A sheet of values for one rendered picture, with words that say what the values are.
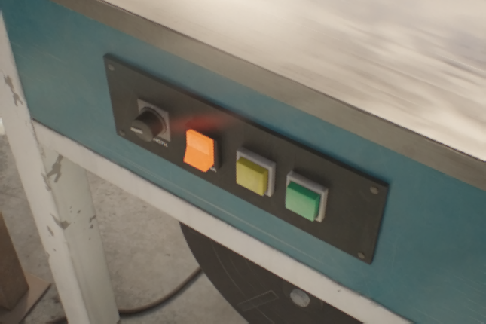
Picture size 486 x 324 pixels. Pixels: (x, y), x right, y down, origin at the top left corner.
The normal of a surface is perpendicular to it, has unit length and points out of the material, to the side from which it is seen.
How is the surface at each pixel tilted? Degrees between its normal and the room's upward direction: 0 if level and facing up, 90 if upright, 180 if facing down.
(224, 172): 90
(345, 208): 90
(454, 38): 0
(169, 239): 0
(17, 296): 90
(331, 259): 90
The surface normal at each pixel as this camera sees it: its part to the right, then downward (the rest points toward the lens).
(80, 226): 0.83, 0.40
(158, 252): 0.00, -0.71
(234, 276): -0.56, 0.59
